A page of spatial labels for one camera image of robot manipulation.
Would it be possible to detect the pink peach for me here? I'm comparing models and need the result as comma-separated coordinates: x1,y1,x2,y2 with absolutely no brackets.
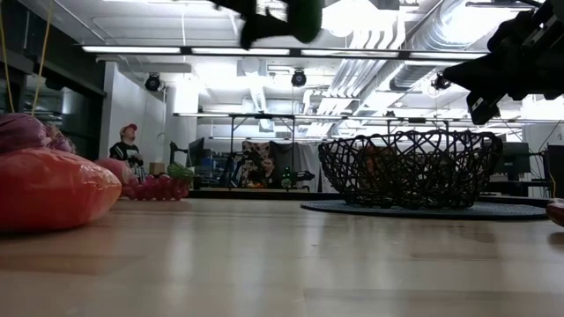
93,158,138,186

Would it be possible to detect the black table frame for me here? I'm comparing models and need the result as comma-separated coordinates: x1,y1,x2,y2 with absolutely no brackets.
189,188,552,208

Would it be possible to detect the orange-red mango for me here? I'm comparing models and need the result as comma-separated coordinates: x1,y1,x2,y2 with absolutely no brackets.
0,147,122,233

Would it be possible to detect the yellow cable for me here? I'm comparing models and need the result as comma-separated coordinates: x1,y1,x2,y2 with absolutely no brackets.
0,0,55,116

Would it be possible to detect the red grape bunch with leaf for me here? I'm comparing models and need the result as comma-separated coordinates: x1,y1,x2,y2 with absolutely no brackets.
120,162,196,203

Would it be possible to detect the black overhead rig beam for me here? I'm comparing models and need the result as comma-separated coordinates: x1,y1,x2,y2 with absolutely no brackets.
78,43,490,61

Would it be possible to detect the red vegetable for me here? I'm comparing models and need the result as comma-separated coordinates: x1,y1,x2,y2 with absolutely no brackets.
363,143,391,178

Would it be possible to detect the black computer monitor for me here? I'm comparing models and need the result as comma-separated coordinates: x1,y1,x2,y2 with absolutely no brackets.
188,136,206,168
496,141,532,175

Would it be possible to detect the person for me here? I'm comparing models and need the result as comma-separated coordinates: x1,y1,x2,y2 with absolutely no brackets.
108,122,145,182
258,157,279,189

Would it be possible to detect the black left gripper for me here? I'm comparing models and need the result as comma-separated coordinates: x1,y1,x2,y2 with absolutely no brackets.
210,0,291,50

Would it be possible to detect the purple garlic string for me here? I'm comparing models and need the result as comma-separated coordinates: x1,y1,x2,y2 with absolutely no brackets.
0,112,77,155

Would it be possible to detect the dark blue round mat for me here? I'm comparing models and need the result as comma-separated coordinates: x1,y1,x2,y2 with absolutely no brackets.
300,199,548,221

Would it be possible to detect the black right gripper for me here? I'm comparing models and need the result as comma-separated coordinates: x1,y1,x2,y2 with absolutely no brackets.
442,0,564,127

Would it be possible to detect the black wire basket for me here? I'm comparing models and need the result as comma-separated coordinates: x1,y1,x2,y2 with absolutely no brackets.
317,129,504,210

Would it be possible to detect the grey hanging cloth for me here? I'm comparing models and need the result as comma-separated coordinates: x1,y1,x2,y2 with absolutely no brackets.
268,141,323,192

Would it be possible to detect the black metal stand frame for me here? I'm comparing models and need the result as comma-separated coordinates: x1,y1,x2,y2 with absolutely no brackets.
227,113,297,190

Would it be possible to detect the silver ventilation duct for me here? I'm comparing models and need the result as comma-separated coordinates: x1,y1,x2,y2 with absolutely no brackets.
389,0,491,92

